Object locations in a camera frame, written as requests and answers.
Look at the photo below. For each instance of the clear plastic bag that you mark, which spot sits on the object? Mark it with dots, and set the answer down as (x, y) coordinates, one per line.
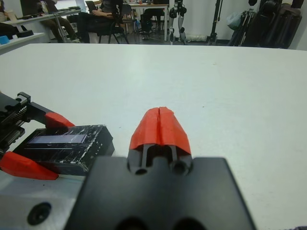
(233, 20)

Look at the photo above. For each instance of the small silver humanoid robot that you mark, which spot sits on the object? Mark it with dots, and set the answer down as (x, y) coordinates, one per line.
(177, 14)

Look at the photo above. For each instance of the white desk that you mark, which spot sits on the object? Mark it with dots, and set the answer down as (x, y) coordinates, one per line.
(167, 21)

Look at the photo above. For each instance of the black laptop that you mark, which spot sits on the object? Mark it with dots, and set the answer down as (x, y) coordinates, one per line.
(91, 6)

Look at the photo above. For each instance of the seated person black shirt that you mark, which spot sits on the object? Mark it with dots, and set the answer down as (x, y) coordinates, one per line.
(96, 19)

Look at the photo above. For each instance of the black office chair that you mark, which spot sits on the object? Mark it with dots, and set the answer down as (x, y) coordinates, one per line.
(115, 26)

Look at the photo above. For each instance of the small blue object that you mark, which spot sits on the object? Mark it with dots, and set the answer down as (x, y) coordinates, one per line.
(4, 40)

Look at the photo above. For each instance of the folded black stands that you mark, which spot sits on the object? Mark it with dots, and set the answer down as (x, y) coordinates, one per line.
(242, 31)

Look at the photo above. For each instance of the seated person beige jacket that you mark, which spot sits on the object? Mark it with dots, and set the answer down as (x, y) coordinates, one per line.
(7, 27)

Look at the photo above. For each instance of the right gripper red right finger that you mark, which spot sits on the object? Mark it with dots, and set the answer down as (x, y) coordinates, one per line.
(172, 129)

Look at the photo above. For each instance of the flat black object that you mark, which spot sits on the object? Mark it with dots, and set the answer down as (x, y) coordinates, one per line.
(25, 33)

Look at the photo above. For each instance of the single black monitor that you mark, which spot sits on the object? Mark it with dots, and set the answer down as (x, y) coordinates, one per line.
(30, 8)

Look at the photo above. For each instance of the seated person brown trousers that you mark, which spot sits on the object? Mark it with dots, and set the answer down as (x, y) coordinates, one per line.
(60, 26)

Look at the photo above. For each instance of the long white work table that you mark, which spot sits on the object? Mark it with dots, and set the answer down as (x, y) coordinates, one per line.
(31, 20)

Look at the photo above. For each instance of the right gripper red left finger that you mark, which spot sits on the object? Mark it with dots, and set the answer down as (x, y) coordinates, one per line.
(146, 129)

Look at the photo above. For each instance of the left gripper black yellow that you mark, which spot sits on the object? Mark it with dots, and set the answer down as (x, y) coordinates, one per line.
(9, 115)

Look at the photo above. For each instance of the person legs under desk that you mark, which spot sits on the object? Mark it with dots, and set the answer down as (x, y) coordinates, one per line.
(149, 19)

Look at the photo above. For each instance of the low white side table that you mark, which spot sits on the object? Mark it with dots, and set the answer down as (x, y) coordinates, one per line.
(21, 40)

